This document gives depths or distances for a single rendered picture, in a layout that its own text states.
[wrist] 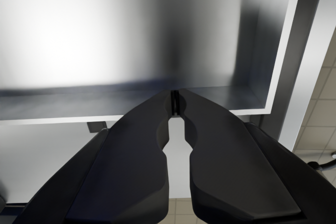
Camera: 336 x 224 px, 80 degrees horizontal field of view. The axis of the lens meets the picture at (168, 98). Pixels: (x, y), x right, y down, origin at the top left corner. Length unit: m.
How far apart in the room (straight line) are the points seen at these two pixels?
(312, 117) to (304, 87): 1.35
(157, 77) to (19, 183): 0.20
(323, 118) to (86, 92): 1.51
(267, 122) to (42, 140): 0.20
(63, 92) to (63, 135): 0.05
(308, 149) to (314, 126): 0.20
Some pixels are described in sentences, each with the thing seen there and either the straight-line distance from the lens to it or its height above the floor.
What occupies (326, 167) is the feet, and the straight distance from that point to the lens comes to 1.71.
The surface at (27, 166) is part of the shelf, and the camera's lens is 0.26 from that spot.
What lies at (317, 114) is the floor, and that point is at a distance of 1.54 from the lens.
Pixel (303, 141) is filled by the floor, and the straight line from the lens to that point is 1.65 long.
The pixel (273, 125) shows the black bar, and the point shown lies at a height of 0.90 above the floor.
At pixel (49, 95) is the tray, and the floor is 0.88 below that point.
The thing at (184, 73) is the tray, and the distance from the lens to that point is 0.15.
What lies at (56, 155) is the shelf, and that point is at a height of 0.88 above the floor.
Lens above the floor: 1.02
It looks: 60 degrees down
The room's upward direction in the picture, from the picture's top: 179 degrees counter-clockwise
